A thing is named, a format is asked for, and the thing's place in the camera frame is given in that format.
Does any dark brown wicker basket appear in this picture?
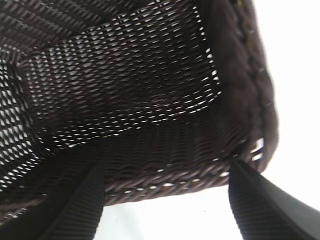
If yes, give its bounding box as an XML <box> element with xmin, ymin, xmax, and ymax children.
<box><xmin>0</xmin><ymin>0</ymin><xmax>280</xmax><ymax>223</ymax></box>

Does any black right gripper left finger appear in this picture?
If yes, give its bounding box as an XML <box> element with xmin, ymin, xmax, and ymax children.
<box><xmin>0</xmin><ymin>163</ymin><xmax>106</xmax><ymax>240</ymax></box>

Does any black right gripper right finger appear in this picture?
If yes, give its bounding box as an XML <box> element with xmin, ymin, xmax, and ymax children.
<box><xmin>227</xmin><ymin>159</ymin><xmax>320</xmax><ymax>240</ymax></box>

